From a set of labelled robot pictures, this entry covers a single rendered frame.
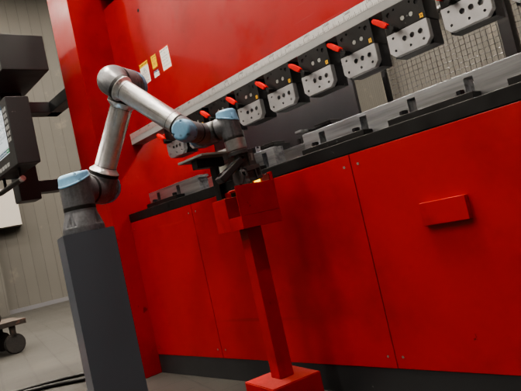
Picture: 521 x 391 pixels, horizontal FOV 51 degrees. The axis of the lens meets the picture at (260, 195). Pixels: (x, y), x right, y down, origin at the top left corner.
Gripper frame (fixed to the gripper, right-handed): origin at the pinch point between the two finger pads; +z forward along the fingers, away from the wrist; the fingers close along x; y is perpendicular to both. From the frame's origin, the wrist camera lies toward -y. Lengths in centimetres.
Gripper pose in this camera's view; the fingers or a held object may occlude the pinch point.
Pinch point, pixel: (248, 206)
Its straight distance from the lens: 193.3
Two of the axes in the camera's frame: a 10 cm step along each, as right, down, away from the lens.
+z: 2.9, 9.6, -0.1
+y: 8.2, -2.4, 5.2
